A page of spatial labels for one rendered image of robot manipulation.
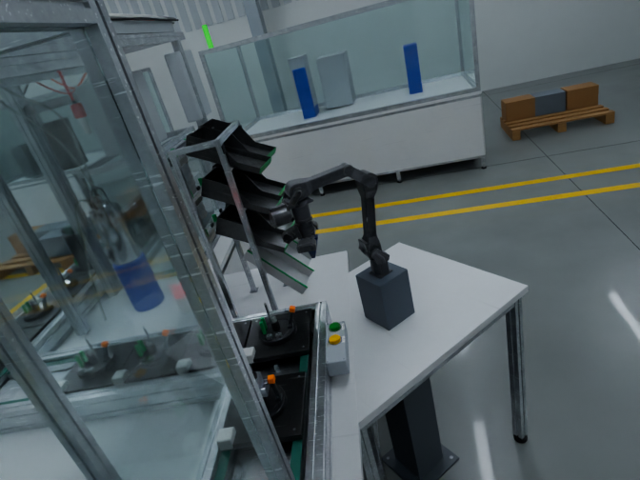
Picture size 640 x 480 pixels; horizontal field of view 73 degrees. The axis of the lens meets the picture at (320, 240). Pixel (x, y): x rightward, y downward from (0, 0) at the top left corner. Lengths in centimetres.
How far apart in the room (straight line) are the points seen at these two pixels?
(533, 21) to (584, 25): 91
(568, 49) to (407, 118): 554
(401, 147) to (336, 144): 78
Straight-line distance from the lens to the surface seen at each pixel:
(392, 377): 151
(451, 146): 543
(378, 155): 543
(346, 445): 136
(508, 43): 1002
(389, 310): 164
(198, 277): 52
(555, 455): 241
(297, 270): 186
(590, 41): 1043
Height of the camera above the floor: 191
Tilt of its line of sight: 25 degrees down
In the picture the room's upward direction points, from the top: 15 degrees counter-clockwise
